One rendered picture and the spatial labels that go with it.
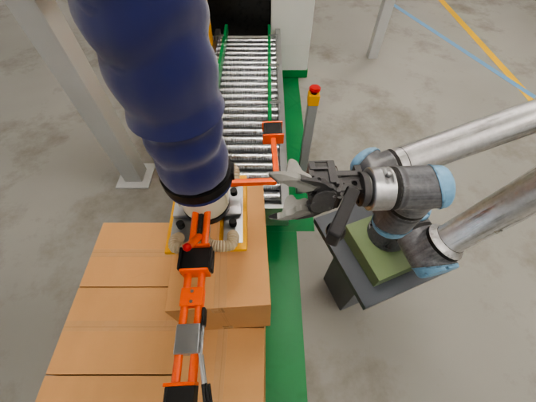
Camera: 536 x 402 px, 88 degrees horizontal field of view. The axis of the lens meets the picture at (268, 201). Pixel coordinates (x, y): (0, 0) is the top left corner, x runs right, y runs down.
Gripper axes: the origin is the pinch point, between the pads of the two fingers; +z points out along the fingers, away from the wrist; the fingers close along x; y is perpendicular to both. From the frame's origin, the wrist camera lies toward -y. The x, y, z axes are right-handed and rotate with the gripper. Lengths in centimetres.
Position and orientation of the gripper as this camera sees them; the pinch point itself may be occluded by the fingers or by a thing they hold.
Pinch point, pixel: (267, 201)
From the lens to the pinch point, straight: 55.6
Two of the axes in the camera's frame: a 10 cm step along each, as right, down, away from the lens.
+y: -0.4, -8.2, 5.7
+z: -10.0, 0.4, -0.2
